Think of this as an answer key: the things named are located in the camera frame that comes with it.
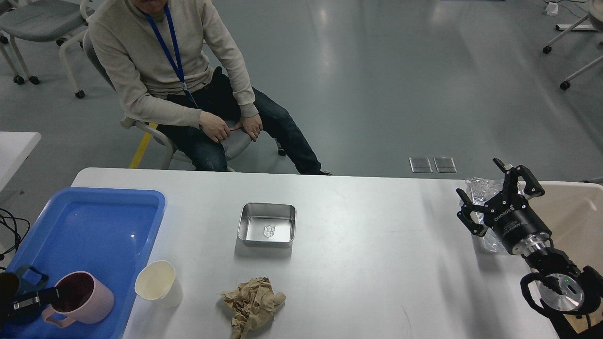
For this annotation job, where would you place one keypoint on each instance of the crumpled brown paper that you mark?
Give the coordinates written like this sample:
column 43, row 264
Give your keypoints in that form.
column 253, row 304

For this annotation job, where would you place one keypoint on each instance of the pink mug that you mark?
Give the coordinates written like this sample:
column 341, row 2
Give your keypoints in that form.
column 81, row 298

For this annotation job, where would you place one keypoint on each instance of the square steel tin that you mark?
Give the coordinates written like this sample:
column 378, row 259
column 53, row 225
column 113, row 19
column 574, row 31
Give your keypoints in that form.
column 267, row 224

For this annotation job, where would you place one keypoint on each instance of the grey chair top left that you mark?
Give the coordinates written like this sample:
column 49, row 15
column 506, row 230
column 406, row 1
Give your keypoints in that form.
column 47, row 20

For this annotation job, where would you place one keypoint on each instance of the beige plastic bin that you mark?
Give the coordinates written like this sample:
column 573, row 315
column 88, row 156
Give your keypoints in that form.
column 574, row 214

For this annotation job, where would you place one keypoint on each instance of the grey office chair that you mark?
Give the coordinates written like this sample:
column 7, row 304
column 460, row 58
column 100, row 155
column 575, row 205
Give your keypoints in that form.
column 233, row 146

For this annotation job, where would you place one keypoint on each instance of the dark blue home mug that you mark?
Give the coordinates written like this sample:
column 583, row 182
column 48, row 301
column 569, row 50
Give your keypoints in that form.
column 30, row 278

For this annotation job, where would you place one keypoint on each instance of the cream paper cup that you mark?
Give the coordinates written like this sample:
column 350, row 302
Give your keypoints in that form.
column 158, row 283

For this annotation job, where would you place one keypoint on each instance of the blue plastic tray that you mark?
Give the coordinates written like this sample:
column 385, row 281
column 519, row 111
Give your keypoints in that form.
column 107, row 232

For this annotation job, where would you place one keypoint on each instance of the aluminium foil tray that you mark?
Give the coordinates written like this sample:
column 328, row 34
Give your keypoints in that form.
column 481, row 190

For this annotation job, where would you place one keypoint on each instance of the left floor socket plate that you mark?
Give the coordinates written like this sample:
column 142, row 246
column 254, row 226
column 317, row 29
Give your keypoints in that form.
column 421, row 165

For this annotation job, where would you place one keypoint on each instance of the right floor socket plate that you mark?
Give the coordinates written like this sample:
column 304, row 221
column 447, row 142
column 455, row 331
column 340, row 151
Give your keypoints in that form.
column 445, row 165

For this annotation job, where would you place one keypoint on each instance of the floor socket plate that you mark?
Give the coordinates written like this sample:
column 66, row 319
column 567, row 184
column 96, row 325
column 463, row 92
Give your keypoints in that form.
column 421, row 165
column 445, row 165

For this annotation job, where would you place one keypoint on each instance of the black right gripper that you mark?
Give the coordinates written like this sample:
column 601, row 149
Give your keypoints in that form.
column 507, row 213

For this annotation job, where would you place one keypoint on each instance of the white side table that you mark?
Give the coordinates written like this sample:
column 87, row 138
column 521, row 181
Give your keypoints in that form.
column 15, row 147

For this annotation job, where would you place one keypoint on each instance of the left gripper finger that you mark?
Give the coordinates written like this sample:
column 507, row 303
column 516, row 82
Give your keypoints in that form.
column 32, row 301

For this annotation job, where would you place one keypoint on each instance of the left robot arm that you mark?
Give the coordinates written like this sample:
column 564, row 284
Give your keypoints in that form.
column 22, row 301

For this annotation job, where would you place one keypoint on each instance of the seated person beige sweater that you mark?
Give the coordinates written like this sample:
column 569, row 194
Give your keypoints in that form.
column 174, row 63

